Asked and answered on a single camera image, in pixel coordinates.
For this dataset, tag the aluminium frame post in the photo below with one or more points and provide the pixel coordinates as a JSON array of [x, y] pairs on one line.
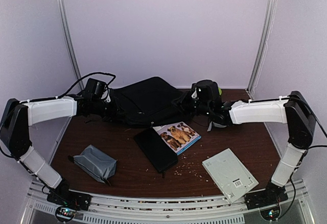
[[263, 46], [68, 39]]

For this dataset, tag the black zip pouch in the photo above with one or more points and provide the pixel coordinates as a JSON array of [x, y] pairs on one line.
[[156, 150]]

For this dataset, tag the right aluminium frame post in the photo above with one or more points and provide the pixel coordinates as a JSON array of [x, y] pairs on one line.
[[263, 46]]

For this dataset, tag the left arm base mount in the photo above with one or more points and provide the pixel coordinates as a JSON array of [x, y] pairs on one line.
[[69, 202]]

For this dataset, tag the left aluminium frame post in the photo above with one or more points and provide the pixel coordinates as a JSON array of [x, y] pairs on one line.
[[68, 39]]

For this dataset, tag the dog picture book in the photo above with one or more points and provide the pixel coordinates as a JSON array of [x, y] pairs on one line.
[[178, 136]]

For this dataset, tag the front aluminium rail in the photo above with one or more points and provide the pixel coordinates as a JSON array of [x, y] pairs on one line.
[[210, 209]]

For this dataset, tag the grey notebook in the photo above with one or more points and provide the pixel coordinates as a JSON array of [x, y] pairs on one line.
[[230, 175]]

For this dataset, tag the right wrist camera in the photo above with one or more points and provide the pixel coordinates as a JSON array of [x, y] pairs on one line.
[[205, 90]]

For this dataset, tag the blue glasses case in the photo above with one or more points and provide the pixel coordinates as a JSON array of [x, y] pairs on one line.
[[212, 125]]

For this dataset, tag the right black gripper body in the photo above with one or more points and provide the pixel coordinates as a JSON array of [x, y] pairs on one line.
[[195, 107]]

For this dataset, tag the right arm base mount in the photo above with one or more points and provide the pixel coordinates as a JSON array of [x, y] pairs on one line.
[[268, 200]]

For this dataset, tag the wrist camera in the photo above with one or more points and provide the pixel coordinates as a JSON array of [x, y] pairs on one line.
[[94, 88], [205, 90]]

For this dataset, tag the grey pencil pouch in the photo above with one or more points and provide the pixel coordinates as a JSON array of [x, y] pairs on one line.
[[96, 164]]

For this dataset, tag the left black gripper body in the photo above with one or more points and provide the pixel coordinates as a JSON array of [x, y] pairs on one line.
[[108, 112]]

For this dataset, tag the black student backpack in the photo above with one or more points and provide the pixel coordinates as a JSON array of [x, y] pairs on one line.
[[146, 103]]

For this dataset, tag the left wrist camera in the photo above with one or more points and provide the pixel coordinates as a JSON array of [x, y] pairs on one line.
[[94, 88]]

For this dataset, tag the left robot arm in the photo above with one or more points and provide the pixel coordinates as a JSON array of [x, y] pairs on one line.
[[29, 129]]

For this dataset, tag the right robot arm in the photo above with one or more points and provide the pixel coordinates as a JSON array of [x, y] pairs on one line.
[[291, 110]]

